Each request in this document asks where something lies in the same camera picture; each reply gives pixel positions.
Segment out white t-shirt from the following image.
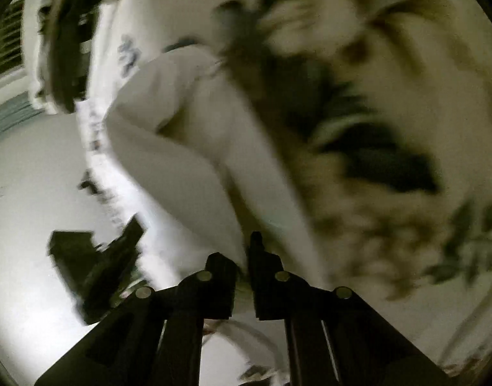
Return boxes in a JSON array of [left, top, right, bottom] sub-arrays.
[[103, 44, 335, 318]]

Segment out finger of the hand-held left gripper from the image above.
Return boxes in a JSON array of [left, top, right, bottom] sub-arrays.
[[105, 213, 147, 258]]

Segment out floral bed sheet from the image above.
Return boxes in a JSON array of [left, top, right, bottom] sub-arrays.
[[24, 0, 492, 374]]

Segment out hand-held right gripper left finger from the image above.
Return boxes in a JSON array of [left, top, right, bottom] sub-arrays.
[[34, 252, 237, 386]]

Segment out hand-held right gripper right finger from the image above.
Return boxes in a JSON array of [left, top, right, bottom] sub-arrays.
[[249, 231, 456, 386]]

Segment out barred window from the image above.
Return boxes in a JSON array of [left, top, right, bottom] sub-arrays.
[[0, 0, 25, 83]]

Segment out dark green blanket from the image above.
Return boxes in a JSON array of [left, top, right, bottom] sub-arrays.
[[39, 0, 106, 114]]

